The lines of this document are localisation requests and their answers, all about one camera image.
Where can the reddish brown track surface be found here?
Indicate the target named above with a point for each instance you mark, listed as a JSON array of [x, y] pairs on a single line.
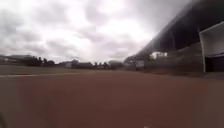
[[110, 100]]

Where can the grass field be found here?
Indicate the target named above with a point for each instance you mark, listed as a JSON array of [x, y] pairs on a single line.
[[36, 69]]

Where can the large grandstand building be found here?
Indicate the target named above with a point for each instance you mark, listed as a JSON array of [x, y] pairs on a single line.
[[186, 30]]

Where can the row of distant trees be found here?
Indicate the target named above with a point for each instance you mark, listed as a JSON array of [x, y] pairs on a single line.
[[50, 62]]

